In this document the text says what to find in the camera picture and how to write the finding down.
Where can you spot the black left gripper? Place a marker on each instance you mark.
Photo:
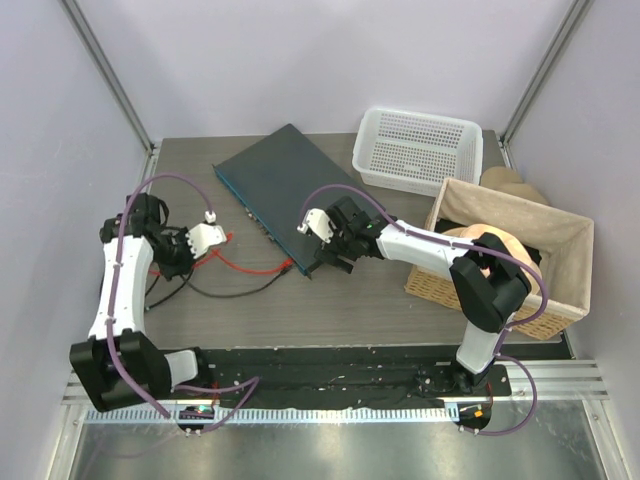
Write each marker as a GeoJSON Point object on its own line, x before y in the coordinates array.
{"type": "Point", "coordinates": [185, 266]}

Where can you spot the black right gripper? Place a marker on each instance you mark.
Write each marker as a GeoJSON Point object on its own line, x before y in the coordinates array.
{"type": "Point", "coordinates": [329, 254]}

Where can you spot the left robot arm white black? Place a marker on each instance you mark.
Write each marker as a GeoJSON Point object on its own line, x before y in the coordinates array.
{"type": "Point", "coordinates": [118, 365]}

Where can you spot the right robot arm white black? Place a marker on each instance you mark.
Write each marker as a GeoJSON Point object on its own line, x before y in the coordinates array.
{"type": "Point", "coordinates": [489, 283]}

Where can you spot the black cloth in basket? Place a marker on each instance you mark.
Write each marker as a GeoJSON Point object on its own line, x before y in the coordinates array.
{"type": "Point", "coordinates": [449, 227]}

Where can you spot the white perforated plastic basket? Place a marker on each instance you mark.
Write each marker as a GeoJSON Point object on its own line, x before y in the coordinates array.
{"type": "Point", "coordinates": [416, 152]}

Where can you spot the peach hat in basket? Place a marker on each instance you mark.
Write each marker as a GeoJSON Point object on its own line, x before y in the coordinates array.
{"type": "Point", "coordinates": [512, 244]}

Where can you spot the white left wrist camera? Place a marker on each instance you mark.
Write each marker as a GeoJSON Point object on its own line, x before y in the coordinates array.
{"type": "Point", "coordinates": [205, 235]}

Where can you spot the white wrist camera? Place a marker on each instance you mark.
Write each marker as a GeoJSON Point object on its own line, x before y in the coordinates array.
{"type": "Point", "coordinates": [317, 222]}
{"type": "Point", "coordinates": [205, 235]}

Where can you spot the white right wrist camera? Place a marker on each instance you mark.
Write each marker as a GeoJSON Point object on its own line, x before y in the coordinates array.
{"type": "Point", "coordinates": [317, 222]}

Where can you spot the dark network switch box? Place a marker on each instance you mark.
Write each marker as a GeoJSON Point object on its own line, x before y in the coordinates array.
{"type": "Point", "coordinates": [273, 178]}

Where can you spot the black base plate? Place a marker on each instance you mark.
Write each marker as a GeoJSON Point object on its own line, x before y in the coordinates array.
{"type": "Point", "coordinates": [377, 377]}

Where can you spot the aluminium rail frame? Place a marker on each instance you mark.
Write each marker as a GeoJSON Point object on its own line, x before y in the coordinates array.
{"type": "Point", "coordinates": [381, 413]}

